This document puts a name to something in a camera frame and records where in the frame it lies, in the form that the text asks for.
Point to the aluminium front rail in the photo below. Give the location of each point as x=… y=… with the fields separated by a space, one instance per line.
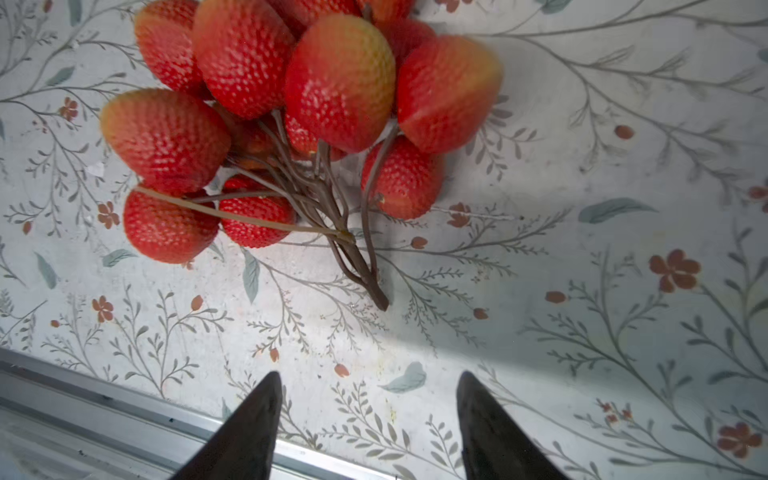
x=155 y=434

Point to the red fake lychee bunch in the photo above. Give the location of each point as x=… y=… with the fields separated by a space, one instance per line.
x=273 y=117

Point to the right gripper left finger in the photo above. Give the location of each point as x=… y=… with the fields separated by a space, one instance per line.
x=243 y=447

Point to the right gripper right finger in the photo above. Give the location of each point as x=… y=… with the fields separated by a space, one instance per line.
x=493 y=445

